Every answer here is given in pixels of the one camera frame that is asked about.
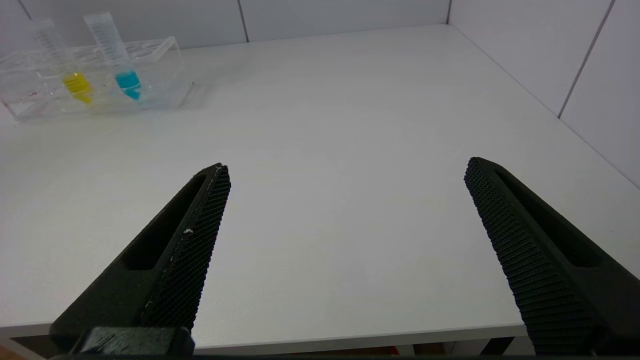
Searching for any test tube with yellow pigment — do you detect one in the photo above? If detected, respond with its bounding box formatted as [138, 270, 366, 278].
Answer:
[31, 19, 94, 105]

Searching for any test tube with blue pigment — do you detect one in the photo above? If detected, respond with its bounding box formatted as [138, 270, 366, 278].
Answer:
[83, 12, 143, 101]

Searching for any clear acrylic test tube rack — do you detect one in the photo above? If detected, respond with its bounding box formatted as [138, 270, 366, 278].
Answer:
[0, 36, 195, 122]

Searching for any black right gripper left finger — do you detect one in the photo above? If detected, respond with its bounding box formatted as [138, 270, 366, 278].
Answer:
[50, 163, 232, 351]

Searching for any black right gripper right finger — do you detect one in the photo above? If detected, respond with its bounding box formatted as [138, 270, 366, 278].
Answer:
[464, 157, 640, 357]

